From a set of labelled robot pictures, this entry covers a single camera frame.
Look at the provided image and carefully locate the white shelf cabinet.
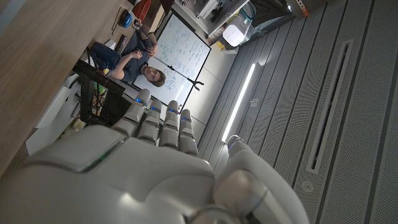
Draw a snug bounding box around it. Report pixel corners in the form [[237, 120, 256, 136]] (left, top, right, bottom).
[[173, 0, 253, 40]]

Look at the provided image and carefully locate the ceiling vent slot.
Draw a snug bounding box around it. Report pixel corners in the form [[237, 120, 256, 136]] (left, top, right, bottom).
[[305, 38, 356, 175]]

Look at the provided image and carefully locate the ceiling light strip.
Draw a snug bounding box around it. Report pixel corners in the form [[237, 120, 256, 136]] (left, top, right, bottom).
[[221, 62, 257, 144]]

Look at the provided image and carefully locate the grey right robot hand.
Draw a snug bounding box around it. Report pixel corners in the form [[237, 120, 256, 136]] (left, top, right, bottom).
[[0, 88, 311, 224]]

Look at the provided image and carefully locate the round ceiling sprinkler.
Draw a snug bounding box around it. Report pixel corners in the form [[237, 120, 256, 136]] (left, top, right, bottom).
[[300, 180, 315, 194]]

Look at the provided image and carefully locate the seated person in dark shirt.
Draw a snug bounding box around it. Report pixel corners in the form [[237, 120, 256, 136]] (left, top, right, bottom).
[[109, 22, 167, 88]]

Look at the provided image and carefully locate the flat white box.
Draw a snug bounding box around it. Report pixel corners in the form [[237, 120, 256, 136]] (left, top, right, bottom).
[[33, 85, 75, 129]]

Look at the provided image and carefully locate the dark blue mug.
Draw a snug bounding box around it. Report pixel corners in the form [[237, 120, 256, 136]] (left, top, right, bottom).
[[90, 41, 122, 71]]

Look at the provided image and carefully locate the black forked stand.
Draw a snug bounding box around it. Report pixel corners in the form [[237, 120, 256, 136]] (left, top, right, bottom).
[[153, 55, 205, 92]]

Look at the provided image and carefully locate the whiteboard with blue writing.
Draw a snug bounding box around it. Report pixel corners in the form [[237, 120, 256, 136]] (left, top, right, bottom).
[[131, 11, 213, 114]]

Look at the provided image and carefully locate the black keyboard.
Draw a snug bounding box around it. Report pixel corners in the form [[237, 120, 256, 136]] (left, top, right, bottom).
[[114, 34, 129, 55]]

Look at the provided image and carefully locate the white air purifier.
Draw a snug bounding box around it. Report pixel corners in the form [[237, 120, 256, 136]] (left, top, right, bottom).
[[221, 16, 253, 48]]

